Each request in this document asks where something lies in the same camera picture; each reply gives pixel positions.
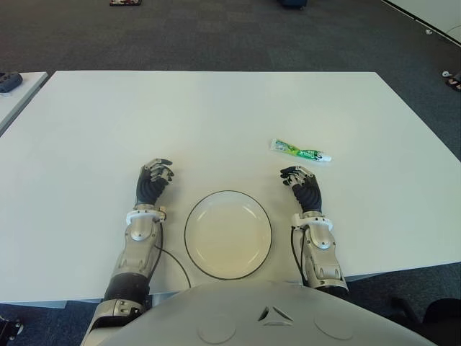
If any silver robot torso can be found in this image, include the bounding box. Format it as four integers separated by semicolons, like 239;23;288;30
81;280;439;346

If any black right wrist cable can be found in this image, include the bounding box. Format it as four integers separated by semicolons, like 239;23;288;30
290;226;308;285

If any dark blue floor object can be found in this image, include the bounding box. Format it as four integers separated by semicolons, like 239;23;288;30
277;0;309;10

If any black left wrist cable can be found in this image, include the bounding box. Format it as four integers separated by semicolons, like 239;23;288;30
154;216;192;289

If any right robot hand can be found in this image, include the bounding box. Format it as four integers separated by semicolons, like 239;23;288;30
279;165;323;215

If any white table black edge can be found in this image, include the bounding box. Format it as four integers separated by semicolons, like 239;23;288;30
381;0;461;43

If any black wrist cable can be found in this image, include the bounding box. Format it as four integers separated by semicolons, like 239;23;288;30
154;216;192;289
290;226;308;285

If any green white toothpaste tube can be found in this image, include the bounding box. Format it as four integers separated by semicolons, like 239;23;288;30
269;138;333;163

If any dark game controller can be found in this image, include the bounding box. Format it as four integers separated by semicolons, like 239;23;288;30
0;71;23;96

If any white plate black rim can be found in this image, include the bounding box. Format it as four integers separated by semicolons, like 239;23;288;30
184;190;273;280

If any black office chair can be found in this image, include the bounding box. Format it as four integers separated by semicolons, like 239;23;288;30
390;295;461;333

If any black wheeled base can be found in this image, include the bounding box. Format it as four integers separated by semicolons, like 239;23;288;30
0;315;25;342

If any white side table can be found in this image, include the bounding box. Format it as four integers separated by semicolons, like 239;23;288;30
0;71;50;136

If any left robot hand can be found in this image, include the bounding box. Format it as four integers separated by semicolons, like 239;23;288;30
135;157;175;210

